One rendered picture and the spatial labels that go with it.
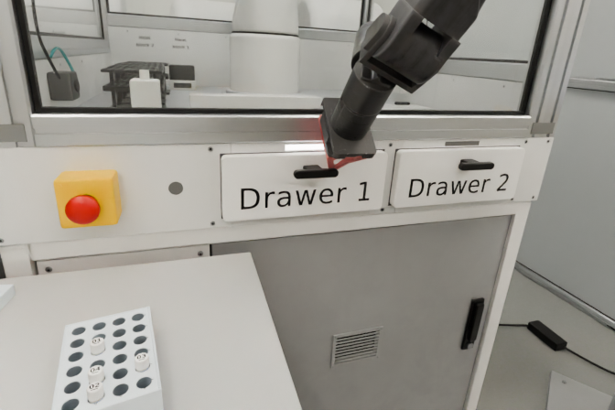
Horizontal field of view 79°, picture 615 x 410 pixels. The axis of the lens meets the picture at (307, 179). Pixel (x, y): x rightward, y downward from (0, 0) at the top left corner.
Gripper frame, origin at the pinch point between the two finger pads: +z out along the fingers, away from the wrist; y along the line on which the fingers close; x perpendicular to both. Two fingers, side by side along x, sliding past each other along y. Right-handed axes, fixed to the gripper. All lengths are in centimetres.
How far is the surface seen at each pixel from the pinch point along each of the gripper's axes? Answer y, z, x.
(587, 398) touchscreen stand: -53, 71, -102
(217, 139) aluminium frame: 2.9, -1.2, 18.6
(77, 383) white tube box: -28.7, -8.1, 32.3
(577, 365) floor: -44, 83, -117
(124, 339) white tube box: -25.1, -5.4, 29.2
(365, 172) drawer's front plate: -1.4, 2.7, -6.9
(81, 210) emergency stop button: -8.0, -0.6, 36.1
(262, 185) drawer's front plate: -3.0, 3.4, 11.6
